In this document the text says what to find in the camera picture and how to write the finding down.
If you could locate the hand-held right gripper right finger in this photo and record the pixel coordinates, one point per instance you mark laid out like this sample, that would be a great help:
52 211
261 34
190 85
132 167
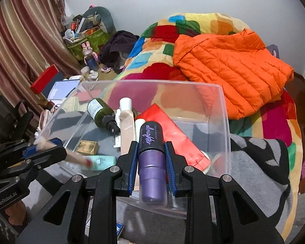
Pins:
169 169

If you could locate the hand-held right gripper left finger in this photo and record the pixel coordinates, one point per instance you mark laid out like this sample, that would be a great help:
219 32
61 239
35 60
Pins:
133 169

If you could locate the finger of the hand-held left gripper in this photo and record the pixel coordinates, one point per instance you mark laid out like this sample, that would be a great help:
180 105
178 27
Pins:
49 155
54 141

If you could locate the purple black spray bottle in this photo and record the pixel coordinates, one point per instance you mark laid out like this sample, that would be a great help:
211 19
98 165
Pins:
151 162

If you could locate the beige cosmetic stick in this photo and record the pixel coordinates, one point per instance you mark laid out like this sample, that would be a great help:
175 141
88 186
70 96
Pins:
73 156

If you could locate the mint green tube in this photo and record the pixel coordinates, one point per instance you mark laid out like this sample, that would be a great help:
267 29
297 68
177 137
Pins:
103 162

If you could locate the brown soap block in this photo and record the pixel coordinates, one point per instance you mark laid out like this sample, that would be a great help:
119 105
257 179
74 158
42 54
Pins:
87 147

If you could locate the red paper packet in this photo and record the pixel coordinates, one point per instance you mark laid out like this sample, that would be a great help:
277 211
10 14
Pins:
172 132

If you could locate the pale green tube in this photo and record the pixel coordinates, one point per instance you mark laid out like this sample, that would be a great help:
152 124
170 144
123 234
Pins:
139 129

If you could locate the beige cosmetic bottle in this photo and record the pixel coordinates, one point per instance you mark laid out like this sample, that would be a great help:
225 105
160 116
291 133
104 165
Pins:
125 124

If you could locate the dark green glass bottle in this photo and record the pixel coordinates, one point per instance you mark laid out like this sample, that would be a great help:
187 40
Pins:
99 111

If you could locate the clear plastic bin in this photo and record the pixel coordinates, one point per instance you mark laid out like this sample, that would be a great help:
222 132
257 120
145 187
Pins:
155 82

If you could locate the person's left hand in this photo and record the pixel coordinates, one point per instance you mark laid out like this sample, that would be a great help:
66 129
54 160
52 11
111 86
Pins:
15 212

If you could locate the pink book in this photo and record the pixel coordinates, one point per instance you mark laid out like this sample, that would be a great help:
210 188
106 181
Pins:
87 96

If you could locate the red box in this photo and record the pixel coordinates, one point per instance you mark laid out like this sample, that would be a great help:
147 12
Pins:
44 80

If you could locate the small blue box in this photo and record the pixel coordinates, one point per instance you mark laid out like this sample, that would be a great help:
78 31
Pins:
119 230

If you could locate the white cup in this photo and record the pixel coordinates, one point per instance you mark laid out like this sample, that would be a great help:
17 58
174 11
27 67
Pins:
85 70

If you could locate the grey black blanket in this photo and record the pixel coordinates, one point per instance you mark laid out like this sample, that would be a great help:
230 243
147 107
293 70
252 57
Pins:
256 172

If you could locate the pink slipper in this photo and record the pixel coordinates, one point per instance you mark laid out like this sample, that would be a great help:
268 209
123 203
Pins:
106 68

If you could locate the striped pink curtain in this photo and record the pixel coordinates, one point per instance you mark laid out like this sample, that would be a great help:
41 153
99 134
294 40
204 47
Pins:
22 43

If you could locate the green fabric basket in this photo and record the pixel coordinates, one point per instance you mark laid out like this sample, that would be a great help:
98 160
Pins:
97 39

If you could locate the dark clothes pile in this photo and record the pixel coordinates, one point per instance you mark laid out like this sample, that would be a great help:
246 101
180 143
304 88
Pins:
117 48

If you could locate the pile of boxes and bottles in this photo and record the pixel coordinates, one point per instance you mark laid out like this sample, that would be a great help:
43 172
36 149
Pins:
78 28

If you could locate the orange down jacket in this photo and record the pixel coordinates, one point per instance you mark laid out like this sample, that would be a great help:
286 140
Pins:
231 68

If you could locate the colourful patchwork blanket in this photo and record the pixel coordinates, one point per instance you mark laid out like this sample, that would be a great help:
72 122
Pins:
162 35

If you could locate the grey neck pillow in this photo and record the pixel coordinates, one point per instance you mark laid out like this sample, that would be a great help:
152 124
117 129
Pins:
105 15

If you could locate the purple grey cloth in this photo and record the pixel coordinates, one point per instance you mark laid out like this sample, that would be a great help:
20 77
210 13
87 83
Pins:
273 50

